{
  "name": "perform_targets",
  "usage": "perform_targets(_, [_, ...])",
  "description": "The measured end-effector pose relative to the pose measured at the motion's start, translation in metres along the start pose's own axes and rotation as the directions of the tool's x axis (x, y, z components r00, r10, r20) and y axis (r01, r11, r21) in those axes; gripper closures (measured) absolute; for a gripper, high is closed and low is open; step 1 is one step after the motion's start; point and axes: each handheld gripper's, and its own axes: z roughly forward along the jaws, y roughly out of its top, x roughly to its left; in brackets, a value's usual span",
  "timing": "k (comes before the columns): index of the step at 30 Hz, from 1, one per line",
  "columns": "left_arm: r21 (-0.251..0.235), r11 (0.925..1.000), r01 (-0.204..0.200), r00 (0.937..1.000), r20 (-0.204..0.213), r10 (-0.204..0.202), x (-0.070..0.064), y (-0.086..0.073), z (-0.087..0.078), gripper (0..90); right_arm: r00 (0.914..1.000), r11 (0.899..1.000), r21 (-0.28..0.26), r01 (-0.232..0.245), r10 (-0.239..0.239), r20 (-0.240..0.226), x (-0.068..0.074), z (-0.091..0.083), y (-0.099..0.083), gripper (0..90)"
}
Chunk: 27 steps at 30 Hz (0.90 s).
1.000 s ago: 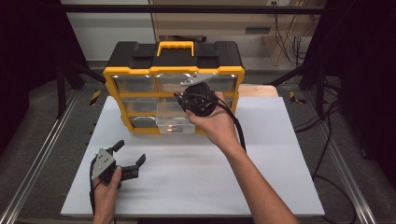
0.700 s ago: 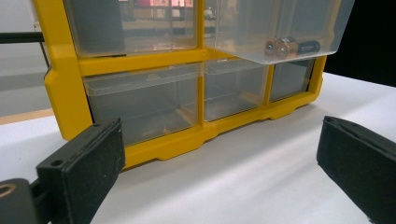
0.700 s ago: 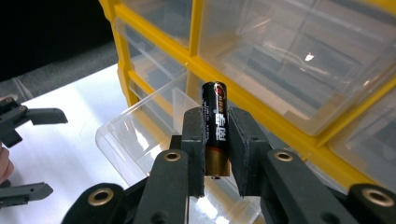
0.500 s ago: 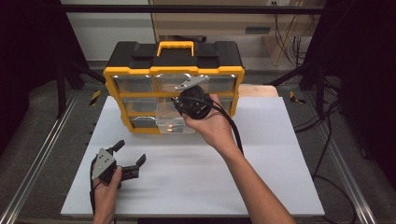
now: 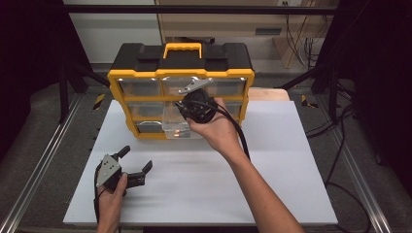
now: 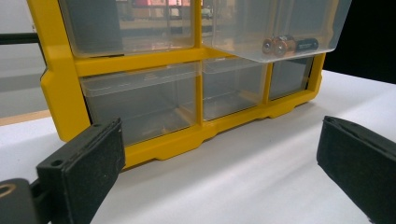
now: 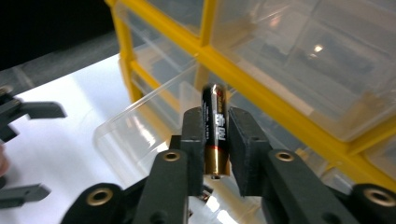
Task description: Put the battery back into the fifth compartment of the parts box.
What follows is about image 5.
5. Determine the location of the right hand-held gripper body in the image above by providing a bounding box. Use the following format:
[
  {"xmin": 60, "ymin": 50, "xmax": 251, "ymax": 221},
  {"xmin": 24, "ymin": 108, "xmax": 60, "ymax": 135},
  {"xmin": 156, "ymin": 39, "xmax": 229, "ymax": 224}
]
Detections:
[{"xmin": 175, "ymin": 77, "xmax": 218, "ymax": 125}]

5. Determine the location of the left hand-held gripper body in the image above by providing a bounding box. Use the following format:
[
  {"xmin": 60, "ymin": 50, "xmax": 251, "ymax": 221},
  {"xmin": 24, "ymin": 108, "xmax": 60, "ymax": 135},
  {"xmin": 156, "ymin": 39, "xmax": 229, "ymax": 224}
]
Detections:
[{"xmin": 95, "ymin": 153, "xmax": 147, "ymax": 192}]

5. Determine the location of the clear plastic drawer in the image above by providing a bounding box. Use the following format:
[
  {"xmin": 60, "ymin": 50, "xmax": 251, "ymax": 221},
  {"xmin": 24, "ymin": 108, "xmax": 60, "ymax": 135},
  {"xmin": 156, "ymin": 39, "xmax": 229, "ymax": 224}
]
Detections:
[{"xmin": 160, "ymin": 100, "xmax": 205, "ymax": 140}]

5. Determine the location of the yellow black drawer organizer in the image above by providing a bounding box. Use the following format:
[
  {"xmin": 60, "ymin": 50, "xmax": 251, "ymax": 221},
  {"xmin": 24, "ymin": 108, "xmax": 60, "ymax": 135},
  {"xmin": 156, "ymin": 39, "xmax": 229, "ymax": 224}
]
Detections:
[{"xmin": 107, "ymin": 42, "xmax": 256, "ymax": 141}]

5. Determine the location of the person's left hand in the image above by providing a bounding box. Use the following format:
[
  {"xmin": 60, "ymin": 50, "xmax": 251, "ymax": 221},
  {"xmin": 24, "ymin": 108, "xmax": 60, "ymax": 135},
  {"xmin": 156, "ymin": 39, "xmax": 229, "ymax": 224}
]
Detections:
[{"xmin": 96, "ymin": 172, "xmax": 128, "ymax": 221}]

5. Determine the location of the person's right hand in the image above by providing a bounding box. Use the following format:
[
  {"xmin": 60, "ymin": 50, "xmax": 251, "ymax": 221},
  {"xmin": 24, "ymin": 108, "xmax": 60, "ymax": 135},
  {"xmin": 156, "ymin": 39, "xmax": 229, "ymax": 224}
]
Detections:
[{"xmin": 187, "ymin": 97, "xmax": 249, "ymax": 165}]

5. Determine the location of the yellow black tape marker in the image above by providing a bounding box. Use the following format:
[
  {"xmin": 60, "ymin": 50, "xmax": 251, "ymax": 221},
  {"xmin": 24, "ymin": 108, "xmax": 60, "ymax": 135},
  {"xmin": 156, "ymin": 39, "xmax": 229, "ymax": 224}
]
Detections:
[
  {"xmin": 300, "ymin": 94, "xmax": 321, "ymax": 110},
  {"xmin": 92, "ymin": 93, "xmax": 107, "ymax": 112}
]

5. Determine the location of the closed clear drawers group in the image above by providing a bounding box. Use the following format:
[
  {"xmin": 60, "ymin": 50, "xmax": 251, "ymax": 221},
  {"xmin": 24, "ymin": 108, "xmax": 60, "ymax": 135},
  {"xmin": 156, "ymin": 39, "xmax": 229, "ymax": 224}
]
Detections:
[{"xmin": 118, "ymin": 77, "xmax": 247, "ymax": 134}]

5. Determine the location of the wooden board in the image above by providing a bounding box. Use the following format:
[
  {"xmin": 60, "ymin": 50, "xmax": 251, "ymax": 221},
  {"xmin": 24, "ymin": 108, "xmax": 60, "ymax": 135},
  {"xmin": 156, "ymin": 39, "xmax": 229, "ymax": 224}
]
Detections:
[{"xmin": 247, "ymin": 87, "xmax": 291, "ymax": 102}]

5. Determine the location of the black metal stand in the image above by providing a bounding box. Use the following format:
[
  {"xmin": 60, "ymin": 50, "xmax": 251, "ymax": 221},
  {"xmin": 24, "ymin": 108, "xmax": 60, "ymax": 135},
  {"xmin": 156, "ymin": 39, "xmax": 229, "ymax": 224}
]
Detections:
[
  {"xmin": 57, "ymin": 61, "xmax": 112, "ymax": 124},
  {"xmin": 277, "ymin": 63, "xmax": 342, "ymax": 121}
]

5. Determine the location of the black metal crossbar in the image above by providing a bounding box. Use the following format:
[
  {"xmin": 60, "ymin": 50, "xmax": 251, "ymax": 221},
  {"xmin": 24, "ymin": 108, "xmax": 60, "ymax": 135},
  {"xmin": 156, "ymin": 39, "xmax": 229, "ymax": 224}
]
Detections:
[{"xmin": 63, "ymin": 4, "xmax": 341, "ymax": 16}]

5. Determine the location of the dark curtain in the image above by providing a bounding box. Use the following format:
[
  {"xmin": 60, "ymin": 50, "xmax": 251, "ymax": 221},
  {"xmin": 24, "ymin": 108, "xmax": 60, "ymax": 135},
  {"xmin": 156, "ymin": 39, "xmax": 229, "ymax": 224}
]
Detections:
[
  {"xmin": 0, "ymin": 0, "xmax": 95, "ymax": 163},
  {"xmin": 319, "ymin": 0, "xmax": 412, "ymax": 188}
]

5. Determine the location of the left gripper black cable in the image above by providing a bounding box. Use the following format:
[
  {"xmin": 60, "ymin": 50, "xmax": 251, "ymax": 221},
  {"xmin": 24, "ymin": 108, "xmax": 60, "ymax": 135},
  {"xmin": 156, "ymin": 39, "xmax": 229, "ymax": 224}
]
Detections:
[{"xmin": 92, "ymin": 164, "xmax": 106, "ymax": 225}]

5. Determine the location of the aluminium floor rail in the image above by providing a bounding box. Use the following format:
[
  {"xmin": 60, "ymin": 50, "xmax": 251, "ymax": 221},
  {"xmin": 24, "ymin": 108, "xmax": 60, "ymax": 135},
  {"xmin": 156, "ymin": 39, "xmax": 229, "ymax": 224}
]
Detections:
[
  {"xmin": 314, "ymin": 96, "xmax": 394, "ymax": 233},
  {"xmin": 0, "ymin": 93, "xmax": 84, "ymax": 233}
]

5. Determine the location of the bundle of hanging cables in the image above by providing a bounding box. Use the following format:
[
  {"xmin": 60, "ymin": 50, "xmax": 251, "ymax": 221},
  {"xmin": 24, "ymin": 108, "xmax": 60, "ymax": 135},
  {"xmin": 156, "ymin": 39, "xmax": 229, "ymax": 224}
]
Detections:
[{"xmin": 284, "ymin": 13, "xmax": 328, "ymax": 70}]

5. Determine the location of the black floor cable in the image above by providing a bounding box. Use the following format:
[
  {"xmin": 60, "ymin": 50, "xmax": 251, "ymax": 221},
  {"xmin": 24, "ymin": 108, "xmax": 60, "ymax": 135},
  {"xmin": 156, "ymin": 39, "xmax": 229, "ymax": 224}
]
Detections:
[{"xmin": 325, "ymin": 182, "xmax": 372, "ymax": 233}]

